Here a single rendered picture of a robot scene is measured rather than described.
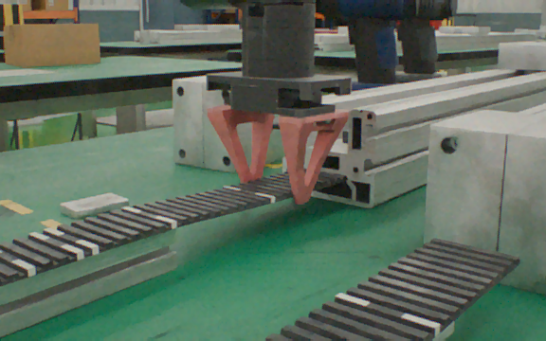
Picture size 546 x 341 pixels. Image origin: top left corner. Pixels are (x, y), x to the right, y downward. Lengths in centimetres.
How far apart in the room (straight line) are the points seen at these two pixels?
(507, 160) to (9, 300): 29
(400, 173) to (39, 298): 34
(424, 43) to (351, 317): 89
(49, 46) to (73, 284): 212
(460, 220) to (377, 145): 15
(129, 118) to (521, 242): 255
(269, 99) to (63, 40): 206
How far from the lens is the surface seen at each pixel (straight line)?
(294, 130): 46
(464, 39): 389
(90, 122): 483
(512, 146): 40
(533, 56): 108
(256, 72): 48
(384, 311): 29
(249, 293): 39
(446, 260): 35
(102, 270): 39
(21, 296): 36
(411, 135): 60
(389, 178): 57
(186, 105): 70
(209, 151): 69
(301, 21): 48
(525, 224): 40
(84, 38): 253
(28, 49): 245
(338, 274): 41
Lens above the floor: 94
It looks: 13 degrees down
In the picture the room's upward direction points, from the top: straight up
